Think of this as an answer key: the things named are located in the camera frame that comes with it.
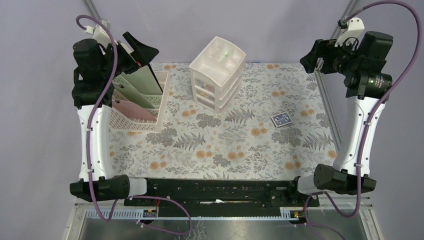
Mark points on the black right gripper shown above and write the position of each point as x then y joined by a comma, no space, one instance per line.
320,48

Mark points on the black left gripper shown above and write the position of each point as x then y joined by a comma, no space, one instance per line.
143,54

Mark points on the white binder folder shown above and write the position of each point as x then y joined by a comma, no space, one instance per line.
145,81

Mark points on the green clipboard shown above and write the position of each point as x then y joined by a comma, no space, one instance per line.
130,93

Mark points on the pink clipboard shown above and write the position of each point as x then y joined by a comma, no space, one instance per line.
132,110

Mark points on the white plastic drawer organizer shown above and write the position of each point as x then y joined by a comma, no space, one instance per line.
216,74

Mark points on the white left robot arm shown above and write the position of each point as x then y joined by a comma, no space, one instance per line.
92,94

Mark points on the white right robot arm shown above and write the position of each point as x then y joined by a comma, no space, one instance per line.
361,63

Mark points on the blue playing card box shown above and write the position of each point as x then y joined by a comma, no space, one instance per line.
281,119

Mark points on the white perforated file rack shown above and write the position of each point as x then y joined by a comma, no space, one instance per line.
120,122

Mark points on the floral patterned table mat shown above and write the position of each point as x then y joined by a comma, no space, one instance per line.
239,144

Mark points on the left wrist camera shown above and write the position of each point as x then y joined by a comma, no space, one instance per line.
99,34

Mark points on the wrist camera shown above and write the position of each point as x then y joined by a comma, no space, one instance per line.
99,34
350,31

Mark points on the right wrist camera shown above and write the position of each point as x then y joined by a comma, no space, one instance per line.
350,31

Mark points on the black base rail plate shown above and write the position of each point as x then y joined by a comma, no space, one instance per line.
215,198

